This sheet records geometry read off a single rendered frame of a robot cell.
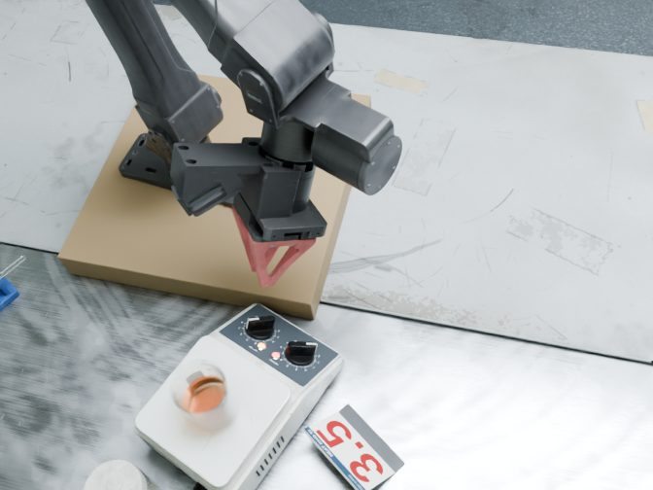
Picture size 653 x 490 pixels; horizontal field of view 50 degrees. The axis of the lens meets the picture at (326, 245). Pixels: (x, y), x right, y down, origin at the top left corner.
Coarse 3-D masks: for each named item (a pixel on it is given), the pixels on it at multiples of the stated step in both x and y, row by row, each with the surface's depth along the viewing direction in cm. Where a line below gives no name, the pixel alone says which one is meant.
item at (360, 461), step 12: (336, 420) 77; (324, 432) 75; (336, 432) 76; (348, 432) 76; (336, 444) 74; (348, 444) 75; (360, 444) 76; (336, 456) 73; (348, 456) 73; (360, 456) 74; (372, 456) 75; (348, 468) 72; (360, 468) 73; (372, 468) 74; (384, 468) 74; (360, 480) 71; (372, 480) 72
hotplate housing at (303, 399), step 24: (216, 336) 77; (312, 336) 81; (336, 360) 79; (288, 384) 74; (312, 384) 75; (288, 408) 72; (312, 408) 78; (288, 432) 74; (168, 456) 71; (264, 456) 71; (240, 480) 69
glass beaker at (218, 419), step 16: (176, 368) 65; (192, 368) 67; (208, 368) 68; (176, 384) 66; (224, 384) 65; (176, 400) 65; (224, 400) 64; (192, 416) 65; (208, 416) 65; (224, 416) 67; (208, 432) 69
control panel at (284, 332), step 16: (240, 320) 80; (240, 336) 78; (272, 336) 79; (288, 336) 80; (304, 336) 80; (256, 352) 76; (272, 352) 77; (320, 352) 79; (336, 352) 79; (288, 368) 75; (304, 368) 76; (320, 368) 76; (304, 384) 74
